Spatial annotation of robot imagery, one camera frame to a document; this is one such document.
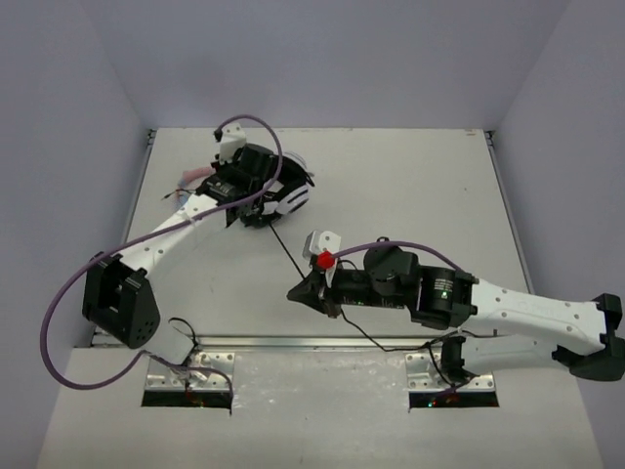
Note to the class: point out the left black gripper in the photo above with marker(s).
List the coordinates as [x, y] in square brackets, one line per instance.
[266, 209]

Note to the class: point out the pink and blue cat headphones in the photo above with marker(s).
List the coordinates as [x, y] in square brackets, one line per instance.
[181, 193]

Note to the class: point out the white and black headphones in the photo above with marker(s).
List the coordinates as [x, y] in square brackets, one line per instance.
[294, 183]

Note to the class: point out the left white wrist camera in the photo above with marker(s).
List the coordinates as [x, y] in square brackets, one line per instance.
[230, 138]

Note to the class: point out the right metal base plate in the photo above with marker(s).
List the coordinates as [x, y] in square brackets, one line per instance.
[422, 377]

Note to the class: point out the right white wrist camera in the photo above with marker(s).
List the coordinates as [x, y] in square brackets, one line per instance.
[319, 249]

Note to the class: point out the aluminium table edge rail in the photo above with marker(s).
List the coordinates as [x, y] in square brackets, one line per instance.
[303, 342]

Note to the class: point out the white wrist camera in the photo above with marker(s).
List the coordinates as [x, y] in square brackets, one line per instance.
[319, 249]
[230, 138]

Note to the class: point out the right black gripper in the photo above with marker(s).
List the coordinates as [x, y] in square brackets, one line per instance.
[313, 290]

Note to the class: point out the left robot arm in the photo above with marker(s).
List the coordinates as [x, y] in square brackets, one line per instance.
[120, 288]

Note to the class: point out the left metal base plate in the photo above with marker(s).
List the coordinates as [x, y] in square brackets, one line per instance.
[203, 372]

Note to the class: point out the metal base plate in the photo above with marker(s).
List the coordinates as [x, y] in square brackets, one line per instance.
[203, 372]
[422, 377]

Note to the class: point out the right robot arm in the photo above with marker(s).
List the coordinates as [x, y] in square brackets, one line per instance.
[487, 327]

